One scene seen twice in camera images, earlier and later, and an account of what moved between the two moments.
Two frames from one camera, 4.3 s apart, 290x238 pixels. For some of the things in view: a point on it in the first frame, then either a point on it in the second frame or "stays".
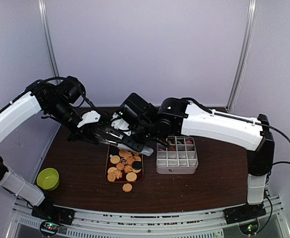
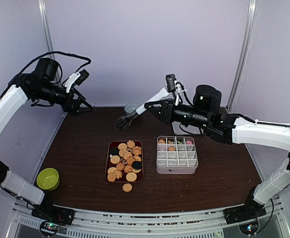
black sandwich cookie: (136, 165) stays
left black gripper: (86, 134) → (72, 110)
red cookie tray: (123, 166) stays
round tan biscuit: (131, 176) stays
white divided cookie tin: (180, 157) stays
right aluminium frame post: (229, 107) stays
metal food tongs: (106, 137) → (124, 121)
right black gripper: (135, 145) → (165, 114)
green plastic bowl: (48, 179) stays
